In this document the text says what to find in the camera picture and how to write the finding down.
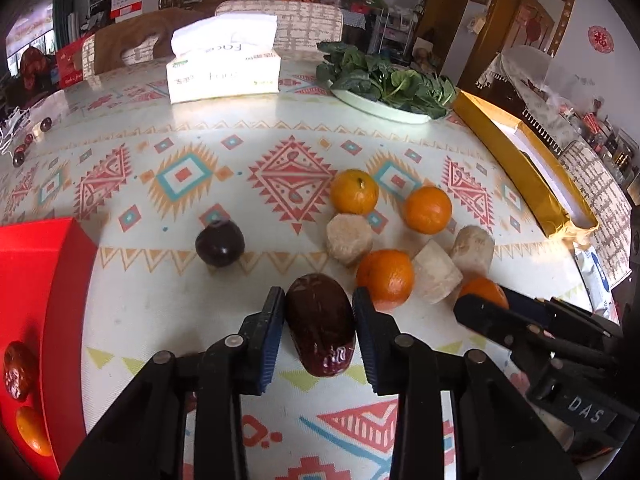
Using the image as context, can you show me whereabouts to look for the red round wall decoration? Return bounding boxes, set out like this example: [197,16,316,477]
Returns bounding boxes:
[588,25,616,53]

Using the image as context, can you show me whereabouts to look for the metal wire rack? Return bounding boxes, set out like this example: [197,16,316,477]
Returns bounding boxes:
[370,7,416,63]

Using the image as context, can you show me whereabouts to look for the white lace cloth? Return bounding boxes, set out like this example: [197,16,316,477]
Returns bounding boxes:
[475,45,566,111]

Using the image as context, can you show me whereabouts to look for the white tissue box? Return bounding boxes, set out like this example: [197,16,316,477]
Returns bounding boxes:
[166,14,282,105]

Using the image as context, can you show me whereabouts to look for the dark red ornament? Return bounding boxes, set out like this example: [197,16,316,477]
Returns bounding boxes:
[19,46,56,88]

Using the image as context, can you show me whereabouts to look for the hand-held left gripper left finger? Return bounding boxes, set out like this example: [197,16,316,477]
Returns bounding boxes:
[60,286,287,480]

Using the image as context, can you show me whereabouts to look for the dark purple plum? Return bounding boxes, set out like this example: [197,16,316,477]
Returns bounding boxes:
[195,221,246,267]

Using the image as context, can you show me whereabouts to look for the large red date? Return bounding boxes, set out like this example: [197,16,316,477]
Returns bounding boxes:
[285,273,357,377]
[3,341,39,402]

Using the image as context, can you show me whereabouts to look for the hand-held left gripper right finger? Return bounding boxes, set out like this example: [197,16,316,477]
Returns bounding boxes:
[352,287,583,480]

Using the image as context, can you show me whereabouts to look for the white oval plate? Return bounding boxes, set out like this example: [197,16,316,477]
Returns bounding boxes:
[331,87,433,125]

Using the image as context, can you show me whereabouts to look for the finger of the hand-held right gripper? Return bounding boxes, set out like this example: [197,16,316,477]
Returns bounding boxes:
[454,294,617,377]
[500,287,624,347]

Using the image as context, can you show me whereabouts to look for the red gift carton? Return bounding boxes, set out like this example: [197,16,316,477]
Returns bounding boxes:
[56,37,96,89]

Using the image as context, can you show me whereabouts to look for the clear plastic bag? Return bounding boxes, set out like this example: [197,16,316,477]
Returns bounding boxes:
[0,105,31,156]

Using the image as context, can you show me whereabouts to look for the patterned covered chair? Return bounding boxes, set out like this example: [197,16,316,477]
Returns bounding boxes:
[215,0,344,52]
[557,140,633,276]

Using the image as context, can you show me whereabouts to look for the green spinach leaves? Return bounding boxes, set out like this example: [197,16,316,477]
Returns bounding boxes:
[316,41,457,120]

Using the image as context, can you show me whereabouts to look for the pale yam chunk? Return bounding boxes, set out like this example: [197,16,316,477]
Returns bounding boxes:
[411,240,464,305]
[450,225,496,275]
[326,214,374,267]

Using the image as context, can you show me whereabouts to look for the white wet wipes pack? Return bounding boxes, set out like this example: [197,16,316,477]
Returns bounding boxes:
[574,242,617,318]

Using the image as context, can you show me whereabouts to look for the brown covered chair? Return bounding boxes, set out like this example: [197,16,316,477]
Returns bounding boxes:
[82,9,206,78]

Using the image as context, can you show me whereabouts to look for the orange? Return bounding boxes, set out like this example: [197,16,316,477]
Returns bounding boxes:
[458,276,510,310]
[356,249,415,311]
[404,186,453,235]
[16,406,53,457]
[330,169,379,214]

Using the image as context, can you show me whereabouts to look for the red box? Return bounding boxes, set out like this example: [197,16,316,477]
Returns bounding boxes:
[0,217,98,480]

